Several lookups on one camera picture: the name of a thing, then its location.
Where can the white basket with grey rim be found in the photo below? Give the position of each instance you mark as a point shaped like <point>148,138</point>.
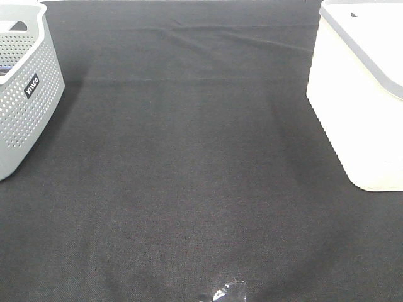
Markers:
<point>355,89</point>

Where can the black table cloth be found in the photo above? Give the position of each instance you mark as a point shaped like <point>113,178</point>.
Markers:
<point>184,153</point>

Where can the grey perforated basket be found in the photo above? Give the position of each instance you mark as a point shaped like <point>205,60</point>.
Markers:
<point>31,81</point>

